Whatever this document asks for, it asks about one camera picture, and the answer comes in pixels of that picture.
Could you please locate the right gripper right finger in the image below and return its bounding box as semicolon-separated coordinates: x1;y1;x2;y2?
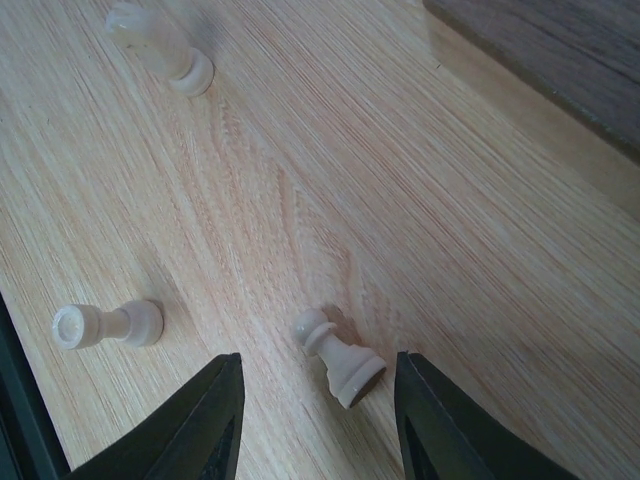
394;352;576;479

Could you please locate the light chess piece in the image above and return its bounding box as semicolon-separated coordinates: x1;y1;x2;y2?
105;2;214;97
294;309;387;409
52;300;164;350

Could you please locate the wooden chess board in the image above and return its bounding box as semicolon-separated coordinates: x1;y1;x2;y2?
424;1;639;160

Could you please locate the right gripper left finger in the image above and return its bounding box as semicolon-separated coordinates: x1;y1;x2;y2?
66;353;245;480

